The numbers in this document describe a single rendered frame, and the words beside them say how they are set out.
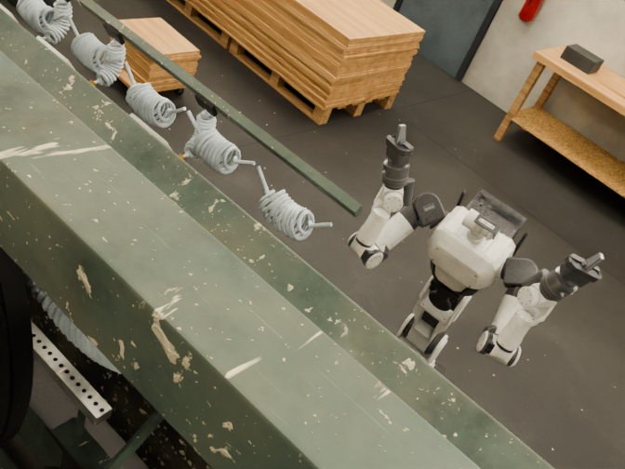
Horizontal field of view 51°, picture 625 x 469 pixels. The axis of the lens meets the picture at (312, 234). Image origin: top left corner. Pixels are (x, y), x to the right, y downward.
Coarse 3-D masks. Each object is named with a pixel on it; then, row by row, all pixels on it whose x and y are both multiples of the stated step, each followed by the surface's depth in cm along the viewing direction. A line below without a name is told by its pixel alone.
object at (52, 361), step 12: (36, 336) 184; (36, 348) 181; (48, 348) 182; (36, 360) 182; (48, 360) 179; (60, 360) 181; (48, 372) 180; (60, 372) 178; (72, 372) 179; (60, 384) 178; (72, 384) 176; (84, 384) 177; (72, 396) 176; (84, 396) 175; (96, 396) 176; (84, 408) 174; (96, 408) 173; (108, 408) 174; (96, 420) 172
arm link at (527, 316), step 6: (552, 306) 210; (516, 312) 214; (522, 312) 215; (528, 312) 216; (534, 312) 214; (540, 312) 213; (546, 312) 211; (516, 318) 213; (522, 318) 211; (528, 318) 213; (534, 318) 213; (540, 318) 212; (522, 324) 212; (528, 324) 212; (534, 324) 213
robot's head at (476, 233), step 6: (474, 210) 227; (468, 216) 226; (474, 216) 225; (462, 222) 227; (468, 222) 226; (474, 222) 225; (486, 222) 225; (468, 228) 228; (474, 228) 226; (480, 228) 225; (492, 228) 223; (468, 234) 231; (474, 234) 230; (480, 234) 230; (486, 234) 225; (474, 240) 230; (480, 240) 230
